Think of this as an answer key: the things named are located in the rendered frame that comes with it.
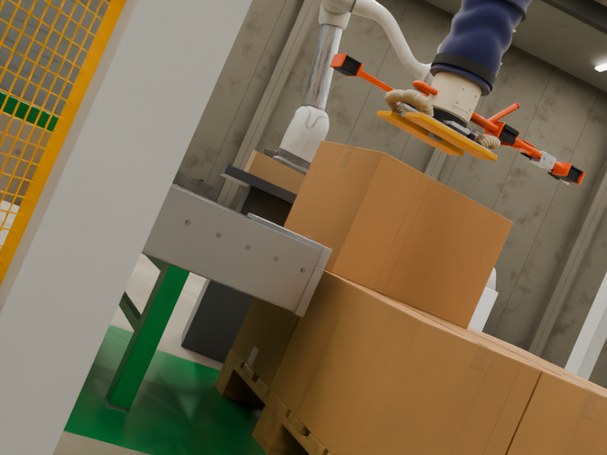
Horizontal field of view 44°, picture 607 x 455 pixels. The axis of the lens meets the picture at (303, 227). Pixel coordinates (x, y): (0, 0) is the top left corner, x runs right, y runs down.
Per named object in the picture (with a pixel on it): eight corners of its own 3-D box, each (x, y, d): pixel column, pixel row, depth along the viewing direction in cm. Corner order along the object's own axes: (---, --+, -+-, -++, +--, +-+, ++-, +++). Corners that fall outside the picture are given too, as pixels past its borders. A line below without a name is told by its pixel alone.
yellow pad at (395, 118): (389, 116, 257) (396, 102, 257) (376, 115, 266) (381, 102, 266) (462, 156, 272) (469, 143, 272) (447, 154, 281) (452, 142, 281)
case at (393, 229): (331, 273, 229) (383, 152, 229) (275, 245, 264) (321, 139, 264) (467, 329, 258) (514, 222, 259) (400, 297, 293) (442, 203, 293)
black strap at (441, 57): (455, 61, 246) (461, 51, 246) (417, 63, 267) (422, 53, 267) (505, 92, 255) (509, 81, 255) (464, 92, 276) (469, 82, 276)
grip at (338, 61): (339, 66, 266) (345, 52, 266) (329, 66, 273) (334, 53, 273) (358, 77, 269) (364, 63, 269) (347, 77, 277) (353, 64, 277)
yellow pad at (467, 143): (419, 117, 240) (425, 103, 240) (403, 116, 249) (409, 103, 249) (496, 161, 255) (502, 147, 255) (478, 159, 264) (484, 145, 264)
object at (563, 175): (564, 175, 281) (570, 162, 281) (551, 173, 287) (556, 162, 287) (580, 184, 284) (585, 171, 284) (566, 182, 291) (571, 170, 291)
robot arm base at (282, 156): (259, 153, 328) (265, 141, 327) (303, 175, 333) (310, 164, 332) (264, 154, 310) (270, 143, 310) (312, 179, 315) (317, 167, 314)
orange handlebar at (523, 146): (392, 72, 246) (396, 62, 246) (350, 74, 274) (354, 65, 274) (582, 184, 286) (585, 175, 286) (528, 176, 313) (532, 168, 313)
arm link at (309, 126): (276, 145, 313) (300, 97, 312) (279, 148, 332) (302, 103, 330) (312, 163, 313) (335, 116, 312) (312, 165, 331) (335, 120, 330)
